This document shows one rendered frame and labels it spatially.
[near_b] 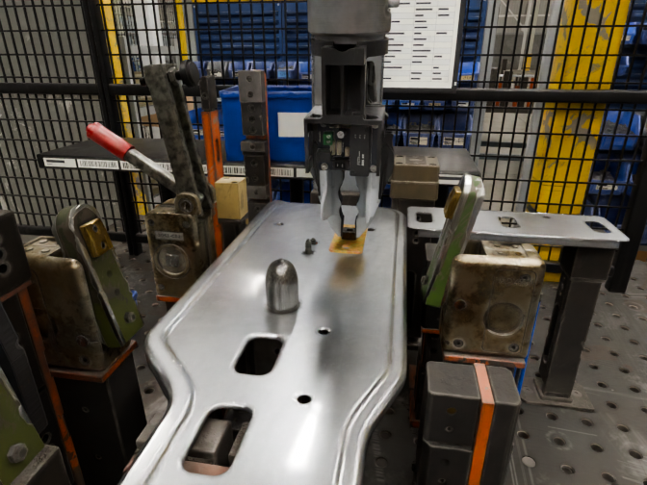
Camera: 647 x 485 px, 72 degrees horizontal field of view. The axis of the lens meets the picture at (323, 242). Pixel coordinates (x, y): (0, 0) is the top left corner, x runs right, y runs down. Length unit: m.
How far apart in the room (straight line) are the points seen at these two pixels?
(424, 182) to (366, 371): 0.45
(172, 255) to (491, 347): 0.38
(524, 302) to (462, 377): 0.13
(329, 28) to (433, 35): 0.64
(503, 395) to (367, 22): 0.32
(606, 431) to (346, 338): 0.54
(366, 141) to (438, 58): 0.64
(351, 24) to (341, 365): 0.28
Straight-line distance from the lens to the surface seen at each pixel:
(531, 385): 0.87
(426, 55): 1.04
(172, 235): 0.57
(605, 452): 0.81
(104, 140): 0.60
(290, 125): 0.88
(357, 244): 0.51
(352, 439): 0.32
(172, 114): 0.54
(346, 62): 0.40
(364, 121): 0.41
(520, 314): 0.50
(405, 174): 0.75
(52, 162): 1.10
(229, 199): 0.63
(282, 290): 0.42
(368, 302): 0.45
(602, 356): 1.01
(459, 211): 0.44
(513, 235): 0.66
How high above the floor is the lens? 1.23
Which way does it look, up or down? 23 degrees down
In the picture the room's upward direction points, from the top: straight up
